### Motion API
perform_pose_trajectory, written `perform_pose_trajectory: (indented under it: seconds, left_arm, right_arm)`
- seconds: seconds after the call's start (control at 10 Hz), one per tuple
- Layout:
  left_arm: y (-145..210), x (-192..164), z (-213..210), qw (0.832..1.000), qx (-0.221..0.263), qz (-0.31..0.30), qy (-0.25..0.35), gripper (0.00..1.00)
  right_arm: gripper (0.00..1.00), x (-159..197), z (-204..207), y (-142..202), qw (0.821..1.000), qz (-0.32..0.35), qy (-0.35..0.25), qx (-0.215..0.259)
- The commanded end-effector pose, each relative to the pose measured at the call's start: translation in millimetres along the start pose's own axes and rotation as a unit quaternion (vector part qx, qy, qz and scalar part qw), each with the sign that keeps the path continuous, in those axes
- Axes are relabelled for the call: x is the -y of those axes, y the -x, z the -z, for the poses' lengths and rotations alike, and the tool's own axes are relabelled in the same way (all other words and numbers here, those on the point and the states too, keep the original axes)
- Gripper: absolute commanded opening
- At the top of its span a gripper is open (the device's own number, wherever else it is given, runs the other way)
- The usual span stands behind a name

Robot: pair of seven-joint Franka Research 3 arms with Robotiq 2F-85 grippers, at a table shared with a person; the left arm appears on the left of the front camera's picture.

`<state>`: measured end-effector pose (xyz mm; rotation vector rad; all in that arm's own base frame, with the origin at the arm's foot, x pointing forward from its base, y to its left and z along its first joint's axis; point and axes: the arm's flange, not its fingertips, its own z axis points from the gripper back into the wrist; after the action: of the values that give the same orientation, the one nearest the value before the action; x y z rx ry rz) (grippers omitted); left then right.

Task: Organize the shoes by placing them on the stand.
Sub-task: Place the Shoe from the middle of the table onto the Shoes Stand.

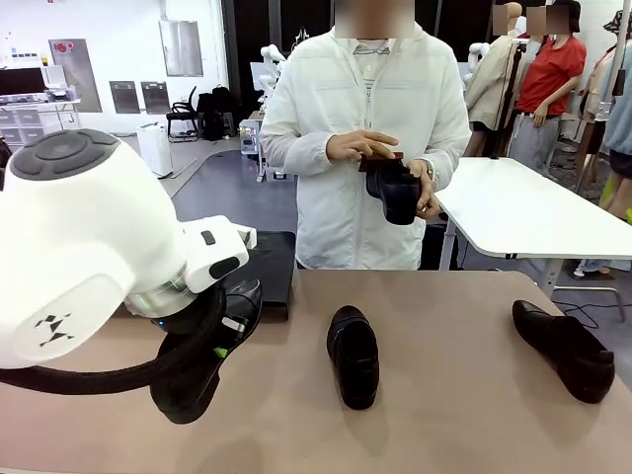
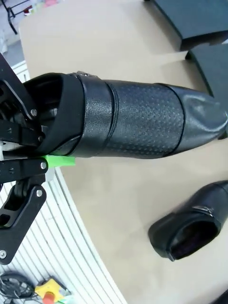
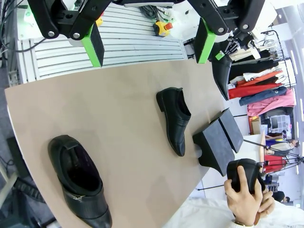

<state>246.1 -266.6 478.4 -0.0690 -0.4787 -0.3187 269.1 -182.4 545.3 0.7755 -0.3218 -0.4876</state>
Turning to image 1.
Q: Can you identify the steel fire cabinet red sign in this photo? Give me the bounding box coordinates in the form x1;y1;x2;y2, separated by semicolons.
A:
47;39;104;115

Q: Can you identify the white table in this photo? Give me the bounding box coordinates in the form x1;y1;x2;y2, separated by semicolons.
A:
434;156;632;322

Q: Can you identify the person's right hand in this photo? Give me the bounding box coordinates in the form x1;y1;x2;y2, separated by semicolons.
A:
325;128;400;164

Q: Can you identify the person's left hand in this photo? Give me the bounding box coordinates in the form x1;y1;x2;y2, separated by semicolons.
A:
405;157;442;221

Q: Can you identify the white rolling desk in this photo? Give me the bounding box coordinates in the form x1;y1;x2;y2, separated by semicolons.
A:
0;88;83;132

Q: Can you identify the black bags pile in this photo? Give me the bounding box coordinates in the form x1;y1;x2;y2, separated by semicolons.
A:
196;85;238;143

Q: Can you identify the lit computer tower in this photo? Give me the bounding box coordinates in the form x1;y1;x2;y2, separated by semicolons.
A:
238;119;262;158

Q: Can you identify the white clothes rack pole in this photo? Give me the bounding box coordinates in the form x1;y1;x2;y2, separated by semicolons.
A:
607;0;626;122

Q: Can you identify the small steel wall panel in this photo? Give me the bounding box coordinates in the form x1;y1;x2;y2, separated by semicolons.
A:
140;80;172;116
109;80;142;116

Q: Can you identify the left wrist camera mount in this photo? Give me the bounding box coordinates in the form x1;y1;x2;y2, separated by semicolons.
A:
231;223;259;250

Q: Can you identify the person torso white jacket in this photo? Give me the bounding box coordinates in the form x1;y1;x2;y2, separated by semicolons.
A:
259;22;473;272

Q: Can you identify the person's right forearm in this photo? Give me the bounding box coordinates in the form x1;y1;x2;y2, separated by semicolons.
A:
259;128;343;175

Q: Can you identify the blue grey garment mannequin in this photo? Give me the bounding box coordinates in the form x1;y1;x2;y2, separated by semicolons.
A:
602;73;632;182

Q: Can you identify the black computer monitor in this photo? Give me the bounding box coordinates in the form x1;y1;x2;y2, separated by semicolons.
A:
0;67;48;98

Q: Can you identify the person's left forearm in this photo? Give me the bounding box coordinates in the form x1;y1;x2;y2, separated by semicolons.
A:
419;132;473;192

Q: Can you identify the white air purifier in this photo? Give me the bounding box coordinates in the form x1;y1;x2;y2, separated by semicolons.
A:
136;122;175;179

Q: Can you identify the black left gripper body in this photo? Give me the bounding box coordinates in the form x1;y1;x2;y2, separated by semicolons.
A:
156;301;214;348

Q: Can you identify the large steel wall cabinet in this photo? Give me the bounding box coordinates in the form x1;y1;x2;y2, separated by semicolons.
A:
158;19;204;78

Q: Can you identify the black leather dress shoe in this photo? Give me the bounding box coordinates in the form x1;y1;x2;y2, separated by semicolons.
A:
511;298;617;405
148;276;265;427

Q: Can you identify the beige coat mannequin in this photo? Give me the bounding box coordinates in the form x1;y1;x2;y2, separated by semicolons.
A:
463;2;525;159

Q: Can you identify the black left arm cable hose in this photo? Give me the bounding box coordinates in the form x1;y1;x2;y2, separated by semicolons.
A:
0;284;227;397

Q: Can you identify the black office chair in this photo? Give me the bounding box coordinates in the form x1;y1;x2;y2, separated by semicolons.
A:
165;86;200;145

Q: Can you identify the white drawer unit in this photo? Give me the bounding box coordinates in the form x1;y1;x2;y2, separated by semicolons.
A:
39;64;68;91

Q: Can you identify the dark patterned hat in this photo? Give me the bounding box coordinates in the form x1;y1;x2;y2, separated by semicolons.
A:
601;8;632;35

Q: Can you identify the black leather loafer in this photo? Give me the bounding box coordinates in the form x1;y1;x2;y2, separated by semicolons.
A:
326;304;381;411
365;164;422;227

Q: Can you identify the red shirt figure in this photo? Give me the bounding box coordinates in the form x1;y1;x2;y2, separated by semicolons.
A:
510;0;589;175

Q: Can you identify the black metal shoe stand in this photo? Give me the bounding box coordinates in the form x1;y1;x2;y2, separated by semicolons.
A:
245;230;297;323

